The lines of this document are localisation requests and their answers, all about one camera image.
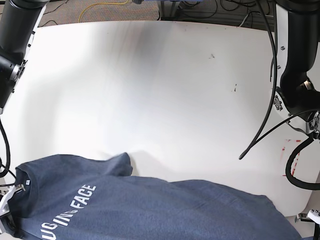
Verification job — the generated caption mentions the red tape rectangle marking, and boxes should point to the red tape rectangle marking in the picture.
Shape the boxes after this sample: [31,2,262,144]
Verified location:
[280,139,302,177]

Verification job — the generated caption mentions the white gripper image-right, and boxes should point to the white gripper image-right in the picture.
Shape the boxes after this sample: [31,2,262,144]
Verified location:
[294,209,320,225]

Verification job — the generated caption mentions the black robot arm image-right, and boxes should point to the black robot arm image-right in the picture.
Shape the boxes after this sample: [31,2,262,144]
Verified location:
[239,0,320,191]

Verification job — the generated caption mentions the dark blue T-shirt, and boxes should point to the dark blue T-shirt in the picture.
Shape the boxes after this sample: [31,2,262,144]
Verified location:
[8,153,301,240]

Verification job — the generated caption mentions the yellow cable on floor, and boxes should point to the yellow cable on floor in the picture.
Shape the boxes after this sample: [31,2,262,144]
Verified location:
[78,0,130,24]

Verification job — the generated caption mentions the black robot arm image-left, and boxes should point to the black robot arm image-left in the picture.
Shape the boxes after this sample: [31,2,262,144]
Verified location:
[0,0,49,238]

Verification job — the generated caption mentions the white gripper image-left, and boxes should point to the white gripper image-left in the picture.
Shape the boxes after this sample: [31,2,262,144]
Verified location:
[0,184,25,238]

